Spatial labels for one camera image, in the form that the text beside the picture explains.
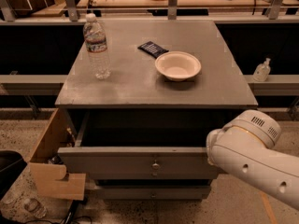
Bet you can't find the grey top drawer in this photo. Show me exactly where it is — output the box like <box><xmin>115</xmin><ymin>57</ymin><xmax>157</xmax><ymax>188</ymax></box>
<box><xmin>58</xmin><ymin>109</ymin><xmax>222</xmax><ymax>181</ymax></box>

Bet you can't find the grey drawer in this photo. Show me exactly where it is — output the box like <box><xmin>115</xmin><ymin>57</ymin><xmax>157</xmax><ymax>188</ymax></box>
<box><xmin>58</xmin><ymin>109</ymin><xmax>222</xmax><ymax>181</ymax></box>
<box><xmin>94</xmin><ymin>186</ymin><xmax>211</xmax><ymax>200</ymax></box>

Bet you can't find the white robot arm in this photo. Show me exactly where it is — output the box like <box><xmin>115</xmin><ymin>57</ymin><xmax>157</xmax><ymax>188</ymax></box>
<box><xmin>206</xmin><ymin>110</ymin><xmax>299</xmax><ymax>210</ymax></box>

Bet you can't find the grey wooden drawer cabinet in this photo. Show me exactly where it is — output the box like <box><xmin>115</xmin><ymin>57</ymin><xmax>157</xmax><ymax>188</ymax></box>
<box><xmin>56</xmin><ymin>20</ymin><xmax>257</xmax><ymax>187</ymax></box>

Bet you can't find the grey bottom drawer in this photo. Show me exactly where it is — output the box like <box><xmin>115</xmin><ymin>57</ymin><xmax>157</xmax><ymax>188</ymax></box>
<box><xmin>94</xmin><ymin>186</ymin><xmax>211</xmax><ymax>200</ymax></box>

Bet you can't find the open cardboard box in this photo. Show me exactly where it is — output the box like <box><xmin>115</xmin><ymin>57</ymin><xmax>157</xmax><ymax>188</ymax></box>
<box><xmin>28</xmin><ymin>109</ymin><xmax>86</xmax><ymax>201</ymax></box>

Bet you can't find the white paper bowl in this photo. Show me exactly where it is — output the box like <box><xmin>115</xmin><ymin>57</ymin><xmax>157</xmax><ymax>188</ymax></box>
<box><xmin>155</xmin><ymin>51</ymin><xmax>202</xmax><ymax>81</ymax></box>

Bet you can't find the dark blue snack packet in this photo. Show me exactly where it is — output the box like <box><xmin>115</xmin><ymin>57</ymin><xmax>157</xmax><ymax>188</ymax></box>
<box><xmin>138</xmin><ymin>41</ymin><xmax>167</xmax><ymax>59</ymax></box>

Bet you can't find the clear plastic water bottle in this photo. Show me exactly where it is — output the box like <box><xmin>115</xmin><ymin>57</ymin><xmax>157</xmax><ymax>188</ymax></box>
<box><xmin>83</xmin><ymin>13</ymin><xmax>110</xmax><ymax>79</ymax></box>

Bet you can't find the hand sanitizer pump bottle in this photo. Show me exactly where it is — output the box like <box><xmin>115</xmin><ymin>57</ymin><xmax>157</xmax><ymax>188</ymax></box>
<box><xmin>253</xmin><ymin>58</ymin><xmax>271</xmax><ymax>82</ymax></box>

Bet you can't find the black chair edge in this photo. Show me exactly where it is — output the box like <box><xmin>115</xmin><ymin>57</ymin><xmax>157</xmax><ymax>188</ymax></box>
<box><xmin>0</xmin><ymin>150</ymin><xmax>27</xmax><ymax>200</ymax></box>

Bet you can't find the empty bottle on floor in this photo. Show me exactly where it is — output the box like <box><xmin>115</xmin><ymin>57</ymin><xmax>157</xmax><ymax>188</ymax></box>
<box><xmin>23</xmin><ymin>198</ymin><xmax>47</xmax><ymax>219</ymax></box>

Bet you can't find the grey metal railing frame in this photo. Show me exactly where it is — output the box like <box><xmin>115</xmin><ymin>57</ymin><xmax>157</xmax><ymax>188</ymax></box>
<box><xmin>0</xmin><ymin>0</ymin><xmax>299</xmax><ymax>97</ymax></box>

